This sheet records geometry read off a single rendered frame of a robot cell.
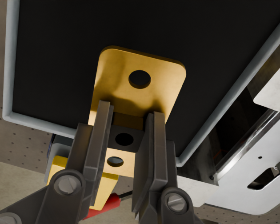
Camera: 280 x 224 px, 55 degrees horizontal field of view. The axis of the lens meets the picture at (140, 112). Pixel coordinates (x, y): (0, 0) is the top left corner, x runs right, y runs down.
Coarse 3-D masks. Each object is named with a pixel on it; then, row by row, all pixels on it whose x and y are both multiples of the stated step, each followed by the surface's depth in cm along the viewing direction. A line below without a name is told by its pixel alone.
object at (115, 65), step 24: (120, 48) 11; (96, 72) 12; (120, 72) 12; (168, 72) 12; (96, 96) 13; (120, 96) 13; (144, 96) 12; (168, 96) 12; (120, 120) 13; (144, 120) 13; (120, 144) 13; (120, 168) 16
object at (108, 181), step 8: (56, 160) 23; (64, 160) 24; (56, 168) 23; (64, 168) 23; (48, 176) 24; (104, 176) 24; (112, 176) 24; (104, 184) 25; (112, 184) 24; (104, 192) 25; (96, 200) 26; (104, 200) 26; (96, 208) 27
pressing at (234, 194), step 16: (272, 112) 39; (256, 128) 41; (272, 128) 41; (240, 144) 44; (256, 144) 44; (272, 144) 44; (224, 160) 47; (240, 160) 46; (256, 160) 46; (272, 160) 46; (224, 176) 50; (240, 176) 49; (256, 176) 49; (224, 192) 53; (240, 192) 53; (256, 192) 53; (272, 192) 52; (224, 208) 58; (240, 208) 57; (256, 208) 57; (272, 208) 57
